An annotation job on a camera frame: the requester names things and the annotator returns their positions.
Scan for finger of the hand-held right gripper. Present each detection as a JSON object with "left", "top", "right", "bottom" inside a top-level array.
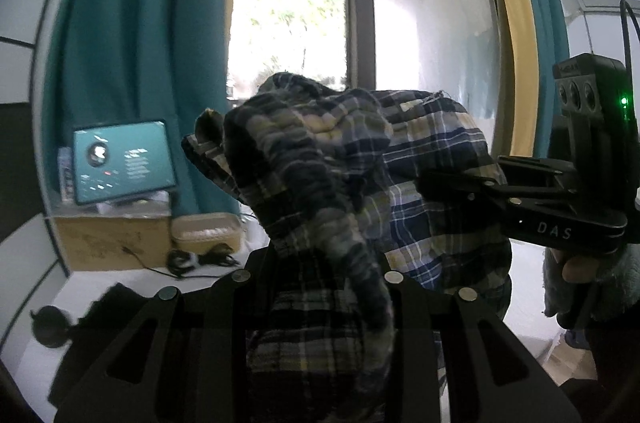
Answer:
[
  {"left": 417, "top": 168, "right": 571, "bottom": 216},
  {"left": 497, "top": 154, "right": 581, "bottom": 184}
]

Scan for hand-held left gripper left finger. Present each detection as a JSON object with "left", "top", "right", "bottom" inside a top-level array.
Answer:
[{"left": 52, "top": 249, "right": 281, "bottom": 423}]

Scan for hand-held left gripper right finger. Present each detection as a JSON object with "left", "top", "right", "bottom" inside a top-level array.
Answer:
[{"left": 384, "top": 272, "right": 583, "bottom": 423}]

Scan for plaid pants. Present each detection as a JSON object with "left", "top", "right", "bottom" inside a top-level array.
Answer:
[{"left": 181, "top": 72, "right": 513, "bottom": 423}]

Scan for person's right hand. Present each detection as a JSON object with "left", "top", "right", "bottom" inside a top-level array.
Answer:
[{"left": 561, "top": 253, "right": 603, "bottom": 286}]

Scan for yellow lidded container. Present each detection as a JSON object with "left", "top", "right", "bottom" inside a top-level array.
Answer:
[{"left": 171, "top": 212, "right": 242, "bottom": 254}]

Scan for teal curtain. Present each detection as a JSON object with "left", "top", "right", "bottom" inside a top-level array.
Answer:
[
  {"left": 495, "top": 0, "right": 571, "bottom": 159},
  {"left": 40, "top": 0, "right": 241, "bottom": 216}
]

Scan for white air conditioner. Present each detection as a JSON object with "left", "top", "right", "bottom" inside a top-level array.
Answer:
[{"left": 575, "top": 0, "right": 640, "bottom": 11}]

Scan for cardboard box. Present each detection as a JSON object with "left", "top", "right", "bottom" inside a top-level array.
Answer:
[{"left": 52, "top": 203, "right": 173, "bottom": 274}]

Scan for tablet screen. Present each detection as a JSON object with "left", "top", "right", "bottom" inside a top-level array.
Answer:
[{"left": 72, "top": 119, "right": 178, "bottom": 205}]

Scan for black cable bundle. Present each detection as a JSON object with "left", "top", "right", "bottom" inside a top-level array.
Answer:
[{"left": 167, "top": 243, "right": 238, "bottom": 278}]

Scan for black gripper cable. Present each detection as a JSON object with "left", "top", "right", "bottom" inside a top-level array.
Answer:
[{"left": 619, "top": 0, "right": 640, "bottom": 69}]

